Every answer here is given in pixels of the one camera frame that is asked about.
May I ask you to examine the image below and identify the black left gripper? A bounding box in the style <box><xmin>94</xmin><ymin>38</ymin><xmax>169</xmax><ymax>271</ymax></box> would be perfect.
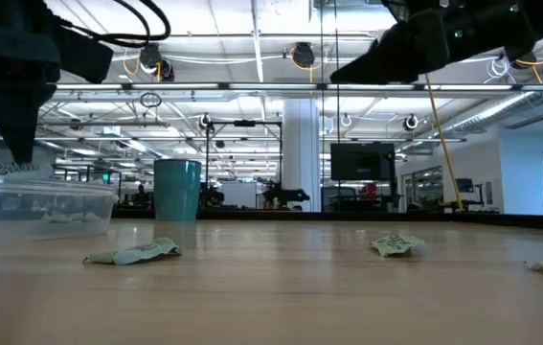
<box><xmin>0</xmin><ymin>0</ymin><xmax>115</xmax><ymax>166</ymax></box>

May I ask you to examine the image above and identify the white building column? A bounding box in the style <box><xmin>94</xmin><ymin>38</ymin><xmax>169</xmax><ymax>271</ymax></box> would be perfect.
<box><xmin>281</xmin><ymin>98</ymin><xmax>323</xmax><ymax>213</ymax></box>

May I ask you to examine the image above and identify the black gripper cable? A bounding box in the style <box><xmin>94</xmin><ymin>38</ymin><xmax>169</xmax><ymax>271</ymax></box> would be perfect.
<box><xmin>57</xmin><ymin>0</ymin><xmax>172</xmax><ymax>49</ymax></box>

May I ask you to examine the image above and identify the white board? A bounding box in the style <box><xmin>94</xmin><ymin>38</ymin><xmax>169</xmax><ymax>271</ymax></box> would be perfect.
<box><xmin>221</xmin><ymin>180</ymin><xmax>258</xmax><ymax>210</ymax></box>

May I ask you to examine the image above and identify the yellow hanging cable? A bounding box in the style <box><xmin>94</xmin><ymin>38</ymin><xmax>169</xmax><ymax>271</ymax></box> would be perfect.
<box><xmin>423</xmin><ymin>74</ymin><xmax>464</xmax><ymax>211</ymax></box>

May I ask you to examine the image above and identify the black monitor screen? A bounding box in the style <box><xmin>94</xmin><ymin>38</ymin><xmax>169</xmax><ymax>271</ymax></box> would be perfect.
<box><xmin>329</xmin><ymin>142</ymin><xmax>396</xmax><ymax>182</ymax></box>

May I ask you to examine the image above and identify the black aluminium table frame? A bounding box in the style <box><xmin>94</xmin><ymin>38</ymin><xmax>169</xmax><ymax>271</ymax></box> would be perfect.
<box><xmin>110</xmin><ymin>209</ymin><xmax>543</xmax><ymax>232</ymax></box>

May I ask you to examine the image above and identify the black rig frame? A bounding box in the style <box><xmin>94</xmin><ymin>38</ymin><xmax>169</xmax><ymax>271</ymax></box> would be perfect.
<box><xmin>205</xmin><ymin>119</ymin><xmax>284</xmax><ymax>210</ymax></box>

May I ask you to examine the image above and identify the teal cup white inside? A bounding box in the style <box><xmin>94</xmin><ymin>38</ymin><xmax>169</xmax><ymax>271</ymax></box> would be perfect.
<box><xmin>153</xmin><ymin>158</ymin><xmax>203</xmax><ymax>222</ymax></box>

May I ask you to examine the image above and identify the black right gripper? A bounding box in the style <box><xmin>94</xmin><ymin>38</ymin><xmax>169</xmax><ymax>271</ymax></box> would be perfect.
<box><xmin>329</xmin><ymin>0</ymin><xmax>543</xmax><ymax>85</ymax></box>

